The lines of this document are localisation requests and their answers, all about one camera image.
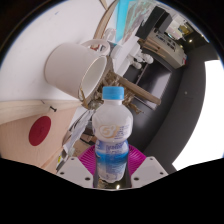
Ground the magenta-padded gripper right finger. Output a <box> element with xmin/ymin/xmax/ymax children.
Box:
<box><xmin>126</xmin><ymin>143</ymin><xmax>170</xmax><ymax>189</ymax></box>

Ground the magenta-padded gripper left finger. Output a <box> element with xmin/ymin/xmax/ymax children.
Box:
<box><xmin>55</xmin><ymin>143</ymin><xmax>98</xmax><ymax>189</ymax></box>

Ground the white bottle with blue cap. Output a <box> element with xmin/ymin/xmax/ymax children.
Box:
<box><xmin>91</xmin><ymin>85</ymin><xmax>134</xmax><ymax>184</ymax></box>

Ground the grey printed newspaper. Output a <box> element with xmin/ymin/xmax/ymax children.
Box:
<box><xmin>61</xmin><ymin>109</ymin><xmax>96</xmax><ymax>158</ymax></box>

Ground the flat round red coaster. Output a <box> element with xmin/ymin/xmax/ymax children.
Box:
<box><xmin>28</xmin><ymin>115</ymin><xmax>52</xmax><ymax>147</ymax></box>

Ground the beige canvas mat with slats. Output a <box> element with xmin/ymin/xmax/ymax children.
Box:
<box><xmin>0</xmin><ymin>99</ymin><xmax>84</xmax><ymax>174</ymax></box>

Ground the long white ceiling light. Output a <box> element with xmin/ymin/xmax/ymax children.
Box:
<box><xmin>171</xmin><ymin>59</ymin><xmax>224</xmax><ymax>171</ymax></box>

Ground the white ceramic mug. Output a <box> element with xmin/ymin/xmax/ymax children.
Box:
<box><xmin>44</xmin><ymin>38</ymin><xmax>111</xmax><ymax>101</ymax></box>

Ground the white plaster bust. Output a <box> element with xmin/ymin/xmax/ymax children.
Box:
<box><xmin>134</xmin><ymin>51</ymin><xmax>155</xmax><ymax>70</ymax></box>

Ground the large black flat box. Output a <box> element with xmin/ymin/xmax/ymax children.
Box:
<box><xmin>134</xmin><ymin>5</ymin><xmax>168</xmax><ymax>40</ymax></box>

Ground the small black flat box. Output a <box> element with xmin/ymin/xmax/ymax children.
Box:
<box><xmin>156</xmin><ymin>12</ymin><xmax>174</xmax><ymax>34</ymax></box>

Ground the wooden stick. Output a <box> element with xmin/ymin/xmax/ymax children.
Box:
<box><xmin>93</xmin><ymin>0</ymin><xmax>119</xmax><ymax>41</ymax></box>

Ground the black wall screen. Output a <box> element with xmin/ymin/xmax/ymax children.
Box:
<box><xmin>133</xmin><ymin>58</ymin><xmax>183</xmax><ymax>111</ymax></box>

